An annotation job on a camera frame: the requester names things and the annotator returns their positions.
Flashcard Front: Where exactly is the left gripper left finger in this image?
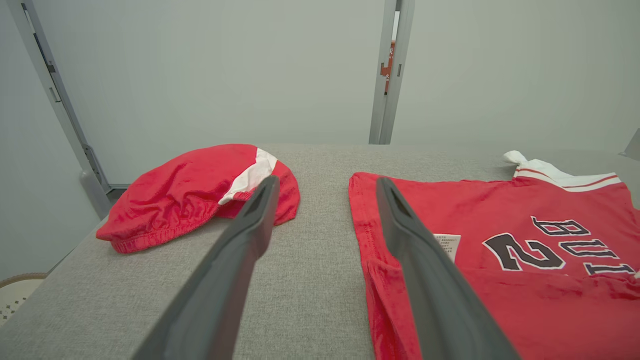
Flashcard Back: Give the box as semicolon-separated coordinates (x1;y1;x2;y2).
132;175;281;360

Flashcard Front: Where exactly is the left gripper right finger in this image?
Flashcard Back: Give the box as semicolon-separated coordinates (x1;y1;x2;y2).
375;177;521;360

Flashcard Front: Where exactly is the red basketball jersey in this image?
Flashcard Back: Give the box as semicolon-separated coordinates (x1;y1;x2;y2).
348;150;640;360

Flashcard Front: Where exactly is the red shorts white stripe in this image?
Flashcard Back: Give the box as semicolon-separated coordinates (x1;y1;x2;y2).
96;144;301;254

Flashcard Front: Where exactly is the woven laundry basket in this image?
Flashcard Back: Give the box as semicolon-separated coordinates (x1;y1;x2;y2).
0;272;49;328

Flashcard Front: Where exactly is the orange sign strip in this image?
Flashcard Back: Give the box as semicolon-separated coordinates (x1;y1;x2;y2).
380;40;397;96

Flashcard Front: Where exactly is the grey partition base foot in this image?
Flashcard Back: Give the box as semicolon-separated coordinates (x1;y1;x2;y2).
620;129;640;162

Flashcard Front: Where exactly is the grey partition post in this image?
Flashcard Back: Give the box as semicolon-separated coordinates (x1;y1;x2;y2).
5;0;114;221
368;0;416;146

